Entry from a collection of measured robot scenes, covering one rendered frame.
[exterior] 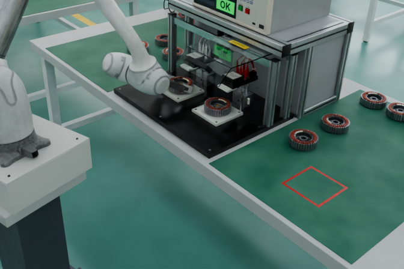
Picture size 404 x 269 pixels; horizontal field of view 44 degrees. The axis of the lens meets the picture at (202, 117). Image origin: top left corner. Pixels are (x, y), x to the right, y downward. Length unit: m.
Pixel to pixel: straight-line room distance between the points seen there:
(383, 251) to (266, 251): 1.06
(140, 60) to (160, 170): 1.31
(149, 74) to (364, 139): 0.87
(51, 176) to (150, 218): 1.10
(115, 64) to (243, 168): 0.61
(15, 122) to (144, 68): 0.48
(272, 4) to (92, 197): 1.52
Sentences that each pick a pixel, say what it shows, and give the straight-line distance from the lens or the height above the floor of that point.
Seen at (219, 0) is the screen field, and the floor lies 1.18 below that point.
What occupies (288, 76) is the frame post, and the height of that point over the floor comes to 0.96.
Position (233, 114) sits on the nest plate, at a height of 0.78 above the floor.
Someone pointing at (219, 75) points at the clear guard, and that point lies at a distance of 1.79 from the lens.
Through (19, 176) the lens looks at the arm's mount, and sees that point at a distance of 1.63.
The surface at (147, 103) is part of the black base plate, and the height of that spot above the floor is 0.77.
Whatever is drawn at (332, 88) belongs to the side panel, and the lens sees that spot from 2.28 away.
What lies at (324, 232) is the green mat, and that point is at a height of 0.75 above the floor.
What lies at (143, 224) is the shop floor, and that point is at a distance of 2.68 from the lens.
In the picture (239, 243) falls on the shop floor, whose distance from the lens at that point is 2.59.
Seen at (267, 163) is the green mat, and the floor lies 0.75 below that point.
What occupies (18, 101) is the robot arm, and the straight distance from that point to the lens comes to 1.65.
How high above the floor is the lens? 1.82
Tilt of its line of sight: 31 degrees down
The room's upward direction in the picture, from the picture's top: 2 degrees clockwise
